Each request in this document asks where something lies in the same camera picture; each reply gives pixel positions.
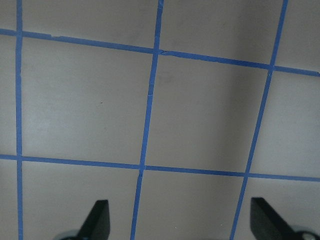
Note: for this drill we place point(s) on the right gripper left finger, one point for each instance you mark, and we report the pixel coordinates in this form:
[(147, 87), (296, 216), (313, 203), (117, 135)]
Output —
[(97, 224)]

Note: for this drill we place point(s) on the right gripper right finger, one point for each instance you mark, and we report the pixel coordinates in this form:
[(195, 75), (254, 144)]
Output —
[(267, 224)]

